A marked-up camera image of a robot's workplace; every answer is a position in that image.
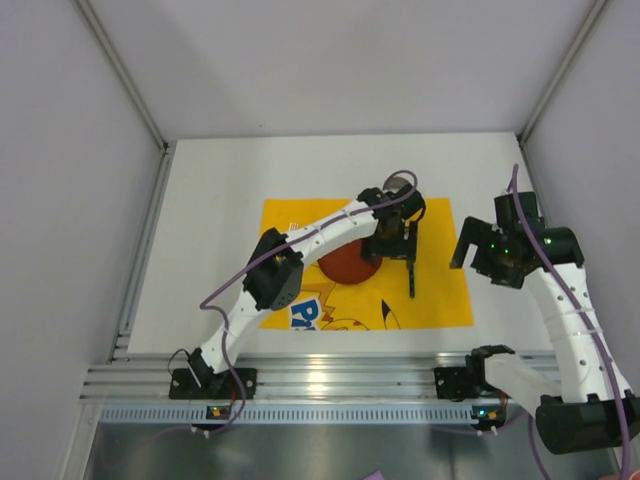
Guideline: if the spoon with green handle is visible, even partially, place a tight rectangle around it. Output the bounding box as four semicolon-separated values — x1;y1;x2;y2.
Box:
407;260;416;299

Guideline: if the slotted grey cable duct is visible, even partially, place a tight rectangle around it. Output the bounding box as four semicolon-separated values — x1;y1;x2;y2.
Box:
100;403;506;425

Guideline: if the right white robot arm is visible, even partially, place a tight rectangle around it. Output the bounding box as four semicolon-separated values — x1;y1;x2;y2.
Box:
450;192;639;455

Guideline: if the yellow printed cloth mat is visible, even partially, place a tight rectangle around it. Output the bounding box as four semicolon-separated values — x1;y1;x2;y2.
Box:
261;198;473;332

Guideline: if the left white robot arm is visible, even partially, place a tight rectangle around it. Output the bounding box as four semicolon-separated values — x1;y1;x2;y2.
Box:
188;185;426;388

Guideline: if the aluminium mounting rail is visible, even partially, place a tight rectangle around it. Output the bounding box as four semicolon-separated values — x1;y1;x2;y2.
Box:
80;352;465;402

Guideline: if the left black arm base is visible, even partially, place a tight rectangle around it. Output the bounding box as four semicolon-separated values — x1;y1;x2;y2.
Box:
168;348;258;400

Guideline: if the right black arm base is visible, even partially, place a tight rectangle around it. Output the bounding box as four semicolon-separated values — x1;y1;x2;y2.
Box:
434;345;515;402

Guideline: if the white paper cup brown sleeve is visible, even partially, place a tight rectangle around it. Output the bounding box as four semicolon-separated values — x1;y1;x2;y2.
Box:
382;172;412;193

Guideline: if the red round plate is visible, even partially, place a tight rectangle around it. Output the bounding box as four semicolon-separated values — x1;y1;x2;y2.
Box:
318;239;382;285

